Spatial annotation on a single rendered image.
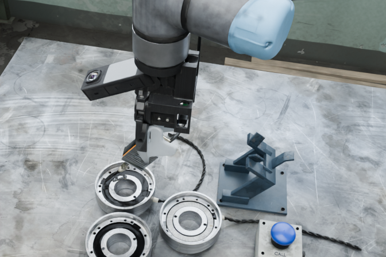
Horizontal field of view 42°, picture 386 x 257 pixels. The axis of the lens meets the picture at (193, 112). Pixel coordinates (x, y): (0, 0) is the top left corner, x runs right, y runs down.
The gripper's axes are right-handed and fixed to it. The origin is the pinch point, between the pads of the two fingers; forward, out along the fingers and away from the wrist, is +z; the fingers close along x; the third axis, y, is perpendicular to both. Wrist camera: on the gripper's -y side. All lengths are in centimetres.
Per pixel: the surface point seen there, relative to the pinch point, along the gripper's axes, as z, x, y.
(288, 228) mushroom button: 5.9, -7.3, 24.4
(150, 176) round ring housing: 10.2, 2.4, 0.7
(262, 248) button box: 8.8, -9.8, 20.9
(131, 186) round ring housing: 12.1, 1.3, -2.5
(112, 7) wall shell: 78, 156, -44
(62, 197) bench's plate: 13.3, -2.3, -14.2
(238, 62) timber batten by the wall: 91, 141, 21
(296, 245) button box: 8.8, -8.3, 26.4
